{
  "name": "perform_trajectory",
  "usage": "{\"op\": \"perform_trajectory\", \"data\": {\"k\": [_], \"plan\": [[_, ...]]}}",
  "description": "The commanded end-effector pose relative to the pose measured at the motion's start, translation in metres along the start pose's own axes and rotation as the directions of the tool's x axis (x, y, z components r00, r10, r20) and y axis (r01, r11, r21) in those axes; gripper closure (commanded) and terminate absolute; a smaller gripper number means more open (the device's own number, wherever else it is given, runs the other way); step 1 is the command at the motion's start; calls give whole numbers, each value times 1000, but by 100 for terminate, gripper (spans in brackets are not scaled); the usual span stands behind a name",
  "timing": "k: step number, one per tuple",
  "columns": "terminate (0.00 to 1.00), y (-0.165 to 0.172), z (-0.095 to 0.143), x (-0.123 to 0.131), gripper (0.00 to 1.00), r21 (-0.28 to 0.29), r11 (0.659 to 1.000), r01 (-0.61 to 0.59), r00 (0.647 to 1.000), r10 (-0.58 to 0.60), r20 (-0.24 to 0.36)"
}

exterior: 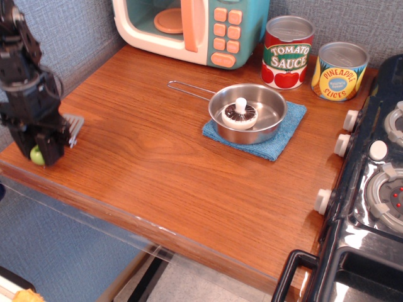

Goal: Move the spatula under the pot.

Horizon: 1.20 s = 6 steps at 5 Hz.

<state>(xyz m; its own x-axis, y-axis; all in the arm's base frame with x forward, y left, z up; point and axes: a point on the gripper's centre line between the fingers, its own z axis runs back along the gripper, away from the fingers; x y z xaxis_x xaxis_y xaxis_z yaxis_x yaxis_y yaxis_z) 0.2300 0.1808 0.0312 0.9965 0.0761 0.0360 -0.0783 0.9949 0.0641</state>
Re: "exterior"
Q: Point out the blue cloth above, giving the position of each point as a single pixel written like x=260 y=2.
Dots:
x=272 y=148

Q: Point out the black toy stove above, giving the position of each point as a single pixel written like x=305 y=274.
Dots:
x=360 y=244

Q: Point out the tomato sauce can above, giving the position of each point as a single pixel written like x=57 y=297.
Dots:
x=287 y=46

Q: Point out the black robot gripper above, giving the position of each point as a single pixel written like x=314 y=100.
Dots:
x=34 y=102

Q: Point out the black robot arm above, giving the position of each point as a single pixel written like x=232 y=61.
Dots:
x=20 y=52

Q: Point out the silver metal pot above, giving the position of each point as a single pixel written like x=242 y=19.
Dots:
x=271 y=106

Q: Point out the white toy mushroom slice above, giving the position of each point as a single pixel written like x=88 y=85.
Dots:
x=239 y=115

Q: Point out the teal toy microwave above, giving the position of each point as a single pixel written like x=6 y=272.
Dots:
x=221 y=34

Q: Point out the pineapple slices can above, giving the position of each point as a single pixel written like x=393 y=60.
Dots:
x=339 y=71

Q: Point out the green handled grey spatula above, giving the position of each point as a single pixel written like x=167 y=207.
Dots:
x=68 y=125

